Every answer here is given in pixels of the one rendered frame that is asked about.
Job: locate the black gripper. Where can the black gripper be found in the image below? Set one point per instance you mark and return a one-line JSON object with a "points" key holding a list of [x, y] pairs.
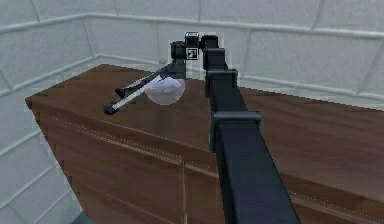
{"points": [[178, 56]]}

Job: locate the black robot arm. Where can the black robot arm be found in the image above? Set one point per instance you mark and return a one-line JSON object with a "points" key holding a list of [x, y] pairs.
{"points": [[246, 166]]}

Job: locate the brown wooden cupboard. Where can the brown wooden cupboard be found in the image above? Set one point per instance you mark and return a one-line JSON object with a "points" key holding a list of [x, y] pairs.
{"points": [[160, 140]]}

